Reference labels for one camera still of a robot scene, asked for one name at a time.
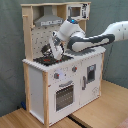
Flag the left red stove knob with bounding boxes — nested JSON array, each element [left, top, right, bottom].
[[54, 73, 60, 79]]

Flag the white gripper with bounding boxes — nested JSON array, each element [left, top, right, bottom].
[[49, 31, 63, 60]]

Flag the white toy microwave door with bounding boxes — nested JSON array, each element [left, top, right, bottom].
[[68, 6, 82, 18]]

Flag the grey ice dispenser panel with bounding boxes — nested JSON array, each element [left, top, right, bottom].
[[87, 65, 96, 83]]

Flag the black stovetop red burners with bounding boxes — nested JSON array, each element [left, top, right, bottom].
[[34, 55, 71, 66]]

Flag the grey backdrop curtain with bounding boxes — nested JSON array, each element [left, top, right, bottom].
[[0, 0, 128, 117]]

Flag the oven door with handle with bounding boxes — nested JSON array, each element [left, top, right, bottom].
[[56, 81, 74, 111]]

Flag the microwave button panel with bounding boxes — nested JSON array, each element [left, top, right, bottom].
[[82, 4, 88, 19]]

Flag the wooden toy kitchen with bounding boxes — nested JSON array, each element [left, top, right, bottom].
[[22, 2, 105, 128]]

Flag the grey range hood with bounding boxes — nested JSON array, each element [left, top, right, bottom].
[[35, 6, 63, 27]]

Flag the grey cabinet door handle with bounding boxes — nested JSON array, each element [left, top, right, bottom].
[[82, 76, 86, 90]]

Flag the right red stove knob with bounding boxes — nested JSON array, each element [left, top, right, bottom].
[[71, 65, 78, 73]]

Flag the small metal pot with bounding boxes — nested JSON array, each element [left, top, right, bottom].
[[41, 44, 53, 57]]

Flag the red stove knob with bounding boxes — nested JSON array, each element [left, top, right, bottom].
[[54, 73, 60, 79], [71, 65, 78, 73]]

